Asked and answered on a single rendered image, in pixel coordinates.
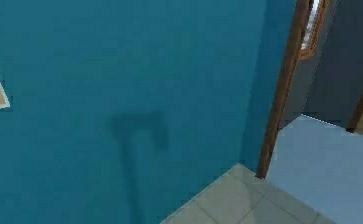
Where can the brown wooden door frame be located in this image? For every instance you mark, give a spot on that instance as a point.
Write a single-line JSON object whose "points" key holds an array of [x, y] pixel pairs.
{"points": [[361, 105], [284, 86]]}

